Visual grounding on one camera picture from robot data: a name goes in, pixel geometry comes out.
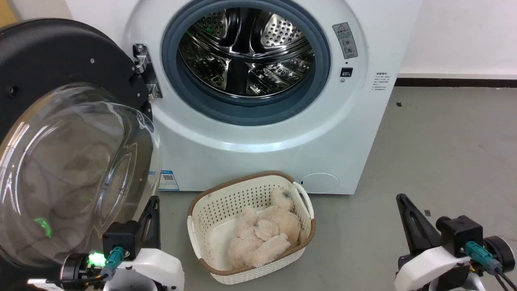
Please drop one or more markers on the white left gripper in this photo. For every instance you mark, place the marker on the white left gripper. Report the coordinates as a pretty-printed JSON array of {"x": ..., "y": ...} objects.
[{"x": 157, "y": 266}]

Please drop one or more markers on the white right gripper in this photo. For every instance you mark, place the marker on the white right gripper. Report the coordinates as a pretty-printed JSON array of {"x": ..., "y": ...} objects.
[{"x": 432, "y": 268}]

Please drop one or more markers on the black round glass washer door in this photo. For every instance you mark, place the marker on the black round glass washer door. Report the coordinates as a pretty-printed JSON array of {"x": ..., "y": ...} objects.
[{"x": 60, "y": 161}]

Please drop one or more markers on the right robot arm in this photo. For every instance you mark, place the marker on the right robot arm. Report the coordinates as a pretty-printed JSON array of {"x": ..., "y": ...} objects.
[{"x": 499, "y": 252}]

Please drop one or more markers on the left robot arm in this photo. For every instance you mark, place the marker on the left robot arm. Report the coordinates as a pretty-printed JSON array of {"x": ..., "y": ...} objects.
[{"x": 76, "y": 273}]

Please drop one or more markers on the white front-load washing machine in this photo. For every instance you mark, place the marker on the white front-load washing machine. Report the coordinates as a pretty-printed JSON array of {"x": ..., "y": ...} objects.
[{"x": 258, "y": 153}]

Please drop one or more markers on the metal door hinge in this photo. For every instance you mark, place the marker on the metal door hinge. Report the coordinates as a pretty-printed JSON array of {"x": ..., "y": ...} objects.
[{"x": 146, "y": 70}]

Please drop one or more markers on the black door latch slot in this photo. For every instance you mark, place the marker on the black door latch slot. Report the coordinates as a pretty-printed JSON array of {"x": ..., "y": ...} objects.
[{"x": 346, "y": 72}]

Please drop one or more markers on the blue white energy label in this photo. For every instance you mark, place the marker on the blue white energy label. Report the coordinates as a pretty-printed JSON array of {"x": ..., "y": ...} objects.
[{"x": 168, "y": 180}]

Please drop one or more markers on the cream plastic laundry basket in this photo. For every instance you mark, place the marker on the cream plastic laundry basket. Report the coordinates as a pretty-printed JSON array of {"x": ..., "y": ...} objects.
[{"x": 214, "y": 210}]

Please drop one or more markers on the round white filter cover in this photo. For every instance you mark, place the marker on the round white filter cover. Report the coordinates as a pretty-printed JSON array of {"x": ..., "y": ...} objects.
[{"x": 319, "y": 182}]

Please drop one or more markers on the beige plush toy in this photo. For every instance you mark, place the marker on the beige plush toy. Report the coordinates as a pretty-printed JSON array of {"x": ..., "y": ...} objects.
[{"x": 264, "y": 236}]

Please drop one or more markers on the stainless steel washer drum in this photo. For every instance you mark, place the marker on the stainless steel washer drum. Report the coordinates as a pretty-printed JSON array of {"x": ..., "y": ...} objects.
[{"x": 246, "y": 52}]

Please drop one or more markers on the grey warning sticker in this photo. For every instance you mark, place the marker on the grey warning sticker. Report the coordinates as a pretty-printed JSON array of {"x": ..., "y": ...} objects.
[{"x": 345, "y": 40}]

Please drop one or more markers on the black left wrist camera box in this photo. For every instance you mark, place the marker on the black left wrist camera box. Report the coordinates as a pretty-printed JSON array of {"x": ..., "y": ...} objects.
[{"x": 120, "y": 238}]

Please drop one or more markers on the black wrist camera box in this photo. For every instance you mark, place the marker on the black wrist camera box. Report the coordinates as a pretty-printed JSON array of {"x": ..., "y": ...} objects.
[
  {"x": 120, "y": 238},
  {"x": 460, "y": 234}
]

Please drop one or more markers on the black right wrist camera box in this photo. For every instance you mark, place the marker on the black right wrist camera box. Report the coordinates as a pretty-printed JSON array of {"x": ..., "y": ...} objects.
[{"x": 460, "y": 234}]

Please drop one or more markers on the black wall baseboard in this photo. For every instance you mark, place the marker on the black wall baseboard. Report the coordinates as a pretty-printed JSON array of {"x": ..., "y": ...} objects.
[{"x": 456, "y": 82}]

